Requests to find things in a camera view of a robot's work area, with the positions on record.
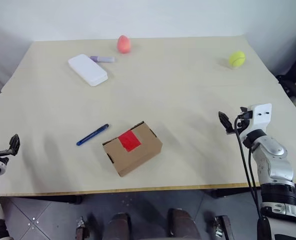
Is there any purple marker pen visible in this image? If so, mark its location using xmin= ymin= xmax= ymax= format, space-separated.
xmin=89 ymin=55 xmax=116 ymax=63

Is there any pink peach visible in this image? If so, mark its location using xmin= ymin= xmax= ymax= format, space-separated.
xmin=117 ymin=34 xmax=132 ymax=54

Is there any yellow tennis ball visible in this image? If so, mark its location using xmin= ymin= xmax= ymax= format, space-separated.
xmin=228 ymin=50 xmax=246 ymax=69

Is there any white rectangular plastic case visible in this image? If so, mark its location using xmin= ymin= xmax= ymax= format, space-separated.
xmin=68 ymin=53 xmax=109 ymax=88

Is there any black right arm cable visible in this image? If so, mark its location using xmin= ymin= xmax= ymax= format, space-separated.
xmin=234 ymin=115 xmax=263 ymax=222

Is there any metal clamp bracket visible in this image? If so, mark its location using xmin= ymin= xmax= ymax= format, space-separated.
xmin=75 ymin=216 xmax=90 ymax=240
xmin=214 ymin=214 xmax=235 ymax=240

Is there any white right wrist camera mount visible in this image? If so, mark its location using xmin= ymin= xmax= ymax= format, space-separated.
xmin=238 ymin=103 xmax=273 ymax=142

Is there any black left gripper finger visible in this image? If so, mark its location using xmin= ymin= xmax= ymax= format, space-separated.
xmin=9 ymin=134 xmax=21 ymax=155

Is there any cardboard box with red tape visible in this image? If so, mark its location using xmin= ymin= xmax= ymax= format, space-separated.
xmin=102 ymin=120 xmax=163 ymax=178

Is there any dark brown rounded shape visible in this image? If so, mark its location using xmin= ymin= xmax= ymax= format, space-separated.
xmin=167 ymin=208 xmax=197 ymax=240
xmin=107 ymin=212 xmax=131 ymax=240

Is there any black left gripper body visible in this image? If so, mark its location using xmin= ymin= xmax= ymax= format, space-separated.
xmin=0 ymin=147 xmax=13 ymax=159

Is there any blue pen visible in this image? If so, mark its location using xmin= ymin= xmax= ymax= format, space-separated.
xmin=76 ymin=123 xmax=110 ymax=147

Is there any black chair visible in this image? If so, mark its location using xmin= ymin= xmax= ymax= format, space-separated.
xmin=275 ymin=44 xmax=296 ymax=123

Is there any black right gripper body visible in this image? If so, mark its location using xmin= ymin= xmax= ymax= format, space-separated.
xmin=234 ymin=111 xmax=253 ymax=131

